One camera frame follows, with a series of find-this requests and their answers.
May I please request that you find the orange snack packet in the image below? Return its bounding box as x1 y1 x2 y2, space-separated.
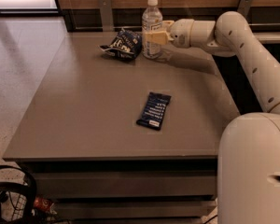
34 197 56 215

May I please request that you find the dark blue snack bar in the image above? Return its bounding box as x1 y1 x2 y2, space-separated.
136 92 171 131

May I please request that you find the blue chip bag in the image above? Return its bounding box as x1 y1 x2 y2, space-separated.
100 29 142 60

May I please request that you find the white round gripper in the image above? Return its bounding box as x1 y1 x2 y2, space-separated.
144 19 194 49

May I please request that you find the grey drawer cabinet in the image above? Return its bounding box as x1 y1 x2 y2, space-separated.
4 34 238 224

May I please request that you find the black power cable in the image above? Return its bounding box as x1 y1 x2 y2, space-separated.
203 215 218 224

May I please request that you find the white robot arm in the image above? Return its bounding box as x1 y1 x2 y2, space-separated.
143 11 280 224

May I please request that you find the clear plastic water bottle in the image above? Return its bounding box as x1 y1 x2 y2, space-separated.
142 0 162 59

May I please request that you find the right metal bracket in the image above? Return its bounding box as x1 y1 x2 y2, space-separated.
237 0 253 18

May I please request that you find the left metal bracket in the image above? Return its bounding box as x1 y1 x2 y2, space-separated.
98 0 114 32

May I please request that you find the metal bracket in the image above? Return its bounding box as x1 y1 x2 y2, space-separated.
237 0 253 18
98 0 114 32

